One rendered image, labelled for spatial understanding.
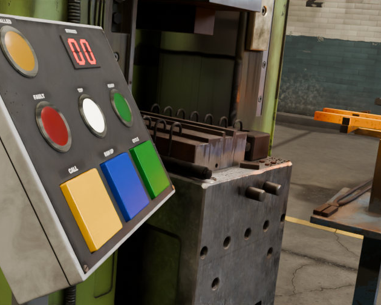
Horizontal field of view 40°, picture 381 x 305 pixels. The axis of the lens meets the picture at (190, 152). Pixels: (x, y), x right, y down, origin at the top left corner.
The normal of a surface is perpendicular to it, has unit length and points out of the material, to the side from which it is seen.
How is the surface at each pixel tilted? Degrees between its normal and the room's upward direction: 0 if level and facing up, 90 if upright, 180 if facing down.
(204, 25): 90
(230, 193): 90
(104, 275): 90
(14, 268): 90
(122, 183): 60
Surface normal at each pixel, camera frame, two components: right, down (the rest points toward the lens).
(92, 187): 0.88, -0.37
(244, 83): 0.78, 0.20
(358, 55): -0.45, 0.11
